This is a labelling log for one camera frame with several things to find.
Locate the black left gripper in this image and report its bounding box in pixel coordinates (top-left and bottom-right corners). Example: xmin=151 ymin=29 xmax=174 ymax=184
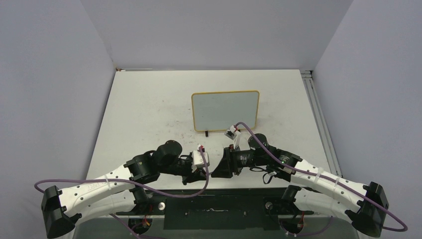
xmin=159 ymin=157 xmax=207 ymax=185

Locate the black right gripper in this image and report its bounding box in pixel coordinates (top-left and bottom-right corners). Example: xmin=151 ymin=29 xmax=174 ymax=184
xmin=211 ymin=144 xmax=267 ymax=178

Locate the yellow framed whiteboard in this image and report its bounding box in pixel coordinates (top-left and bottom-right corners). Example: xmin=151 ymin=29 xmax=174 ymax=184
xmin=191 ymin=90 xmax=260 ymax=132

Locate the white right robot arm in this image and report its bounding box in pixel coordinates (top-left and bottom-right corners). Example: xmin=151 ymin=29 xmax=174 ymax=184
xmin=211 ymin=133 xmax=389 ymax=238

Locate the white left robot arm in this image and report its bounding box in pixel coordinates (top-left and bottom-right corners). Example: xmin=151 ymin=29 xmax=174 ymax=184
xmin=41 ymin=140 xmax=210 ymax=239

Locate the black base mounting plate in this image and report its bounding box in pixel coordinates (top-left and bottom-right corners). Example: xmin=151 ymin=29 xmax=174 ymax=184
xmin=118 ymin=188 xmax=311 ymax=231

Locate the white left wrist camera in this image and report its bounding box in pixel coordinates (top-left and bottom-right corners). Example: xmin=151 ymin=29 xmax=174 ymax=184
xmin=191 ymin=144 xmax=210 ymax=172

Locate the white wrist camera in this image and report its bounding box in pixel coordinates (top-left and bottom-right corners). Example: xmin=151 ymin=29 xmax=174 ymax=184
xmin=191 ymin=144 xmax=210 ymax=172
xmin=224 ymin=125 xmax=241 ymax=150

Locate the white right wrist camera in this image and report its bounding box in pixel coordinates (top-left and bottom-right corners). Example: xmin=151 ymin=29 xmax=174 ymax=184
xmin=224 ymin=125 xmax=241 ymax=150

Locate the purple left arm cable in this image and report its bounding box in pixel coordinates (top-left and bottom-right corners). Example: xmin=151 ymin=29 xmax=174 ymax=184
xmin=34 ymin=150 xmax=211 ymax=239

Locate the aluminium front frame rail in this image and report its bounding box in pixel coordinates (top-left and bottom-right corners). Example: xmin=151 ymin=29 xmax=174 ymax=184
xmin=66 ymin=190 xmax=351 ymax=225

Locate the aluminium right side rail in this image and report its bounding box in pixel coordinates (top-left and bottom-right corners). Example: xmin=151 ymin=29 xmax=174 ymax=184
xmin=300 ymin=70 xmax=343 ymax=177

